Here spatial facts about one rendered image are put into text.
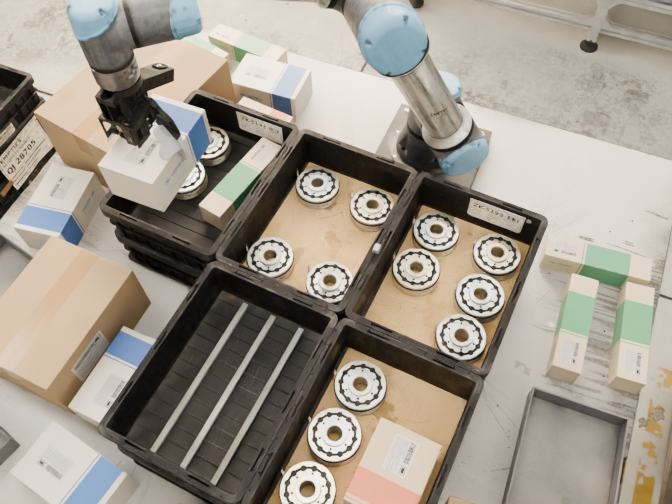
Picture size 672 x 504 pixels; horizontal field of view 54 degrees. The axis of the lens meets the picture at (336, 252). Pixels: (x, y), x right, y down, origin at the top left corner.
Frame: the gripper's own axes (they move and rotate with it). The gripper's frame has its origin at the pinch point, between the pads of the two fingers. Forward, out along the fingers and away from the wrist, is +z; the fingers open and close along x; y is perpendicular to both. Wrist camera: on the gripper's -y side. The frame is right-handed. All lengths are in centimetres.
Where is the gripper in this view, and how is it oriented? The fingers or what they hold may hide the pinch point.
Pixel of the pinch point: (156, 145)
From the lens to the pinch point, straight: 136.3
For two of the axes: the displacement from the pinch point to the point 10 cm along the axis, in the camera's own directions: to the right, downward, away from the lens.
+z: 0.2, 5.2, 8.6
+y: -3.9, 7.9, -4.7
